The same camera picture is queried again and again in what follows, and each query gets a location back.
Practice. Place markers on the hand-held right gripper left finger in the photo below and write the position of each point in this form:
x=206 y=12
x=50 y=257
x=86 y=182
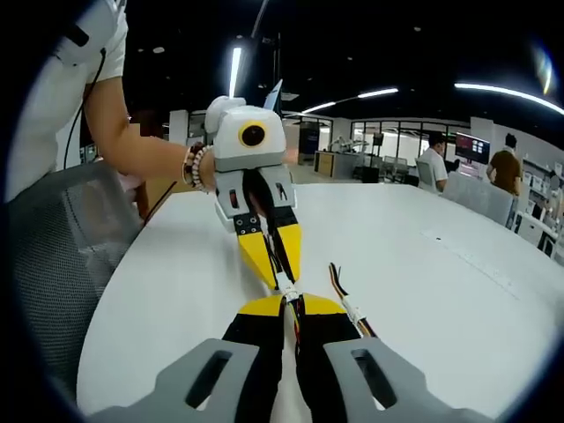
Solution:
x=247 y=326

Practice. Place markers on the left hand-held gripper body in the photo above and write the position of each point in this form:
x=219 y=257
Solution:
x=229 y=136

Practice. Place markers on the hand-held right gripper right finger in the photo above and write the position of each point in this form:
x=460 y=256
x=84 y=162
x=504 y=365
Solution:
x=326 y=321

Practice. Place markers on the ceiling light strip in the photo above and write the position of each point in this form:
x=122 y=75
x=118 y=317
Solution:
x=236 y=70
x=377 y=93
x=318 y=108
x=506 y=93

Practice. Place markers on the wall screen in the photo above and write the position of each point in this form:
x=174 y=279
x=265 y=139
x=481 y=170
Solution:
x=472 y=147

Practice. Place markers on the dark display stand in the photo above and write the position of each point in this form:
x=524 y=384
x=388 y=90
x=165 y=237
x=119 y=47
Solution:
x=308 y=143

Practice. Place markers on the grey mesh office chair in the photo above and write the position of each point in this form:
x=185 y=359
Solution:
x=57 y=264

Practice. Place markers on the blue white banner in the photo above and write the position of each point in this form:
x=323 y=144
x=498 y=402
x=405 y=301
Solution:
x=274 y=99

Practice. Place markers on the wooden counter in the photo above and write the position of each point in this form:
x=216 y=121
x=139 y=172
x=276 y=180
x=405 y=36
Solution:
x=332 y=164

